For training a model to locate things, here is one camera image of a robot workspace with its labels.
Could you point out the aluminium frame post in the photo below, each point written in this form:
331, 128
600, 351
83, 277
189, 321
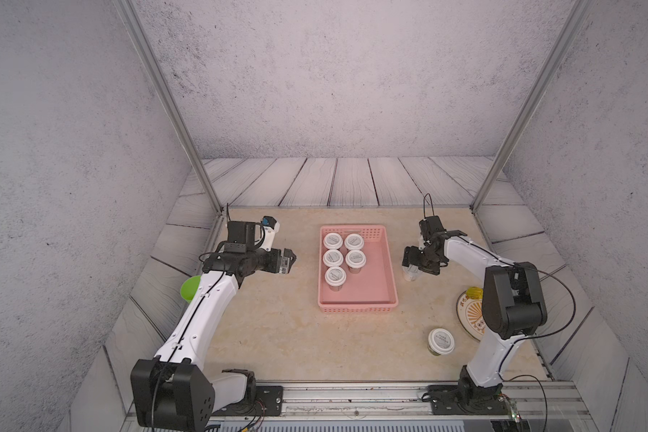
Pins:
150, 63
571, 27

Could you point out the aluminium front rail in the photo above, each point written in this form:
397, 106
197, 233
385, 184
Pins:
396, 406

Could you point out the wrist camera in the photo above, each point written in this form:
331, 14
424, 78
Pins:
430, 227
269, 227

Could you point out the pink perforated plastic basket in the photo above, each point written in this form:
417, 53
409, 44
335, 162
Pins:
373, 289

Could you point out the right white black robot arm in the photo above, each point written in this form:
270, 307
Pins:
513, 304

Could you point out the yogurt cup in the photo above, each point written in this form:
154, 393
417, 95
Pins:
356, 261
333, 240
354, 241
441, 342
335, 277
333, 258
410, 273

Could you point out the green plastic cup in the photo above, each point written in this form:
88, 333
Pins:
189, 288

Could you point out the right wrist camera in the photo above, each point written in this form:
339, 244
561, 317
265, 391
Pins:
430, 227

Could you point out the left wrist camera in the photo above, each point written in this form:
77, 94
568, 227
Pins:
269, 227

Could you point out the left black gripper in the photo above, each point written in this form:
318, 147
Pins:
274, 265

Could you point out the right aluminium frame post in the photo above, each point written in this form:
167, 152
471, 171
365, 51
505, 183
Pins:
571, 27

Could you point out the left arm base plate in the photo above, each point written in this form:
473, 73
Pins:
267, 401

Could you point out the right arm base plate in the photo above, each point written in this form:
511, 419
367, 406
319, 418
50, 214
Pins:
454, 400

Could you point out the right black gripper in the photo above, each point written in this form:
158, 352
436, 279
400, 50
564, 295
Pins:
409, 256

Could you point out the yellow banana bunch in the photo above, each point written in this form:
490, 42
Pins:
474, 293

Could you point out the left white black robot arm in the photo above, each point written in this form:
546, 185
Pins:
170, 390

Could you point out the orange patterned plate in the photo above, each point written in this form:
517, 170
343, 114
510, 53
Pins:
469, 313

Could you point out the left aluminium frame post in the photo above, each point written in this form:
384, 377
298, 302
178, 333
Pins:
150, 63

